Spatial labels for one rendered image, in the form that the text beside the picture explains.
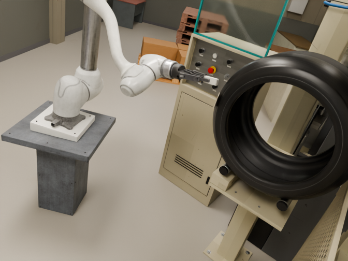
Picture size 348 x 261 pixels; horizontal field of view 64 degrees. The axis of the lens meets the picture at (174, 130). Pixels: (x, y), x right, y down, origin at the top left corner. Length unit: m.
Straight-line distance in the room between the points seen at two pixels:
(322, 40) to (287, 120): 0.40
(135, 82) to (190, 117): 0.92
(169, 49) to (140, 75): 3.65
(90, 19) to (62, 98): 0.47
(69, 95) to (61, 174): 0.55
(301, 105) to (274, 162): 0.30
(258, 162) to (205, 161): 0.85
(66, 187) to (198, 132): 1.02
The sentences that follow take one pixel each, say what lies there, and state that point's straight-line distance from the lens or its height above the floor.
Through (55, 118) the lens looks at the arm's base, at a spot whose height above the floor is 0.73.
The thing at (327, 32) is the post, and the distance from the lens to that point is 1.41.
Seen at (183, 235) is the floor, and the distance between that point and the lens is 2.17.
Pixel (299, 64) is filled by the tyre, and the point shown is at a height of 1.44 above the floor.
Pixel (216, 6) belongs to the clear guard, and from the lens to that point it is 2.00.
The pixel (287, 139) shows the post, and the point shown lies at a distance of 1.53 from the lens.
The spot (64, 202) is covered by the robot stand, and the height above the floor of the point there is 0.11.
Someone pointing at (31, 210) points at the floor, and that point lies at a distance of 2.24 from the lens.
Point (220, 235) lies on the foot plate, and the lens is 2.26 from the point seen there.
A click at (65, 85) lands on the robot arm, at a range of 1.69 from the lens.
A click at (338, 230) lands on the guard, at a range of 1.14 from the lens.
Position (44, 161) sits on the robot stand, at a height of 0.43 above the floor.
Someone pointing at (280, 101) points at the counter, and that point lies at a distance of 4.24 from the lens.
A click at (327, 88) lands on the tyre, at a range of 1.03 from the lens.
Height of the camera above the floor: 1.63
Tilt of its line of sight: 30 degrees down
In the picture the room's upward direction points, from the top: 14 degrees clockwise
